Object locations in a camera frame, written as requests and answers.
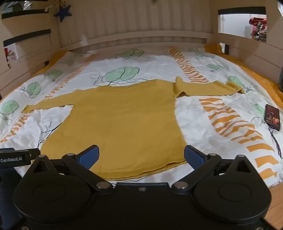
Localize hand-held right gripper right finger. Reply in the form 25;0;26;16
172;145;252;191

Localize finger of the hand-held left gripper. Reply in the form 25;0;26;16
29;148;41;163

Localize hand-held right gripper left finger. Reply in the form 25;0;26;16
32;145;112;191

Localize mustard yellow knit sweater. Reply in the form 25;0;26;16
22;76;246;180

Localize red patterned clothes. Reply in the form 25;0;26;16
249;17;267;41

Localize black smartphone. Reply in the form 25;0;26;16
264;104;281;131

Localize white leaf printed blanket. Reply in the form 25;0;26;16
0;45;279;188

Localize red and white item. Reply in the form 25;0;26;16
4;47;18;63

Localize blue star decoration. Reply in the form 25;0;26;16
54;5;72;22

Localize braided phone cable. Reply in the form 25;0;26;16
268;127;283;158

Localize wooden bed frame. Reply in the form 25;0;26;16
0;0;283;100

